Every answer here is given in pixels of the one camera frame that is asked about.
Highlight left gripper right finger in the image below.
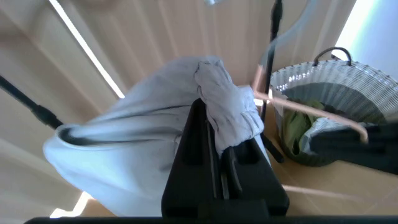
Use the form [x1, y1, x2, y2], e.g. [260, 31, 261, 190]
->
[222, 138, 290, 218]

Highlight pink clothes hanger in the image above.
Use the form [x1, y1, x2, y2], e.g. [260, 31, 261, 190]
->
[203, 0, 369, 145]

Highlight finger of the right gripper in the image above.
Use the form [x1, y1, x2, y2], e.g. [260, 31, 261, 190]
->
[310, 123, 398, 175]

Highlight beige curtain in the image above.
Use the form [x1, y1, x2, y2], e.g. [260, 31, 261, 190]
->
[0, 0, 357, 219]

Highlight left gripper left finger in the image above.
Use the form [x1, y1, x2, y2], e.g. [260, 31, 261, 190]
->
[161, 98, 223, 218]

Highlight black clothes rack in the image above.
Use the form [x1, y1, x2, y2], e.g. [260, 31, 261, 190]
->
[0, 0, 285, 164]

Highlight pale grey shorts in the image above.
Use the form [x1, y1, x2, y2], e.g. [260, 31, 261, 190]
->
[42, 55, 272, 218]

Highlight green garment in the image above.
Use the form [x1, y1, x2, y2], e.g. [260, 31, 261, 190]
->
[280, 98, 326, 156]

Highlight white laundry basket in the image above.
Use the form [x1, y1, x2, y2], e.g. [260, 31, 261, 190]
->
[268, 46, 398, 167]

